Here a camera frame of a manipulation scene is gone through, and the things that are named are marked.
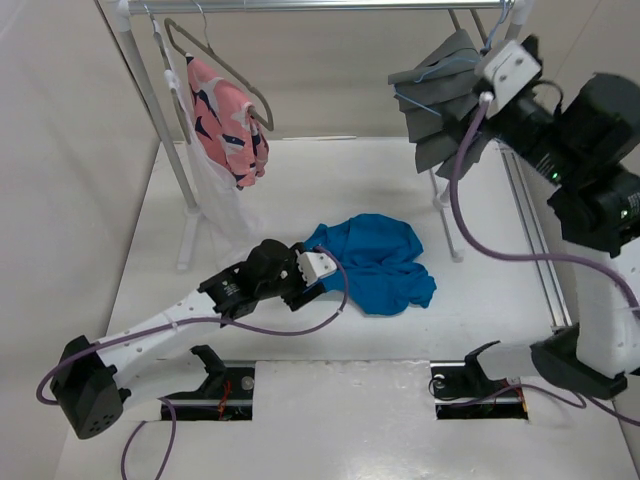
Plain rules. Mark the white clothes rack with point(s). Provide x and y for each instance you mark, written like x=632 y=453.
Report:
x=119 y=14

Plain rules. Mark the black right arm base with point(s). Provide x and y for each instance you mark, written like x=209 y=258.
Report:
x=462 y=391

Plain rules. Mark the grey hanging garment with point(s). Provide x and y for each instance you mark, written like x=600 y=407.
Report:
x=437 y=143

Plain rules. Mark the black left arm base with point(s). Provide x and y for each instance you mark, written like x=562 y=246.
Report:
x=225 y=394

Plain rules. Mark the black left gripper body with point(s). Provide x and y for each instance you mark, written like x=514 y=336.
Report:
x=290 y=285

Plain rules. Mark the pink patterned garment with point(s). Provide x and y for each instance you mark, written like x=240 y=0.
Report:
x=231 y=137

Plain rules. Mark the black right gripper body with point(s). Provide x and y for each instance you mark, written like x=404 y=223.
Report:
x=532 y=127

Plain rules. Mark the blue t shirt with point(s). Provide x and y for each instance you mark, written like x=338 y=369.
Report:
x=379 y=255

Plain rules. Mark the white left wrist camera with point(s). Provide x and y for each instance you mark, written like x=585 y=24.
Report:
x=315 y=266

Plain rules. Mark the aluminium rail right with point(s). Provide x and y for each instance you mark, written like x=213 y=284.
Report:
x=560 y=316

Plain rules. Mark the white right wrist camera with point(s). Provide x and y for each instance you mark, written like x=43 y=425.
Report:
x=503 y=73

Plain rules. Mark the light blue wire hanger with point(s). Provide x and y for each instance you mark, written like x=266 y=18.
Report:
x=442 y=84

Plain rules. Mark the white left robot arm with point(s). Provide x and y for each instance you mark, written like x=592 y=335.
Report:
x=96 y=381

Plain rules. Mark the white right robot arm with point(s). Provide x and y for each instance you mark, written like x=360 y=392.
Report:
x=600 y=225

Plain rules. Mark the white hanging garment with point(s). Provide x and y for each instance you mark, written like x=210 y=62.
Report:
x=217 y=195

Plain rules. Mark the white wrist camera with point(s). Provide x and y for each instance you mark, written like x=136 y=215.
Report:
x=503 y=73
x=315 y=266

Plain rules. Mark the grey hanger under grey garment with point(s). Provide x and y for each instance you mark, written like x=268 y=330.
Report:
x=469 y=19

